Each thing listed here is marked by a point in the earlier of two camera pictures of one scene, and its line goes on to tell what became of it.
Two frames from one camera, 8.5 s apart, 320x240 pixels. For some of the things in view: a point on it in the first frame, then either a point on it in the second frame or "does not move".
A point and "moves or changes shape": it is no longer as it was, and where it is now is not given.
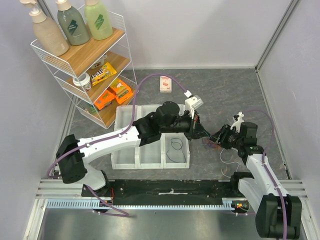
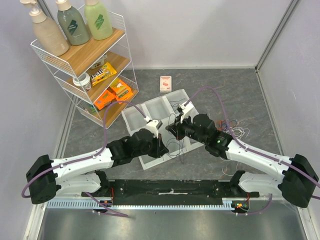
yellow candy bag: [103, 74] does not move
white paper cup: [83, 79] does not move
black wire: [177, 146] -> [175, 101]
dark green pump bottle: [72, 23] does not move
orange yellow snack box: [121, 90] does not move
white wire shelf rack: [98, 74] does not move
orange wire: [218, 146] moves or changes shape
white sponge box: [165, 84] does not move
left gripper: [196, 125] -> [160, 148]
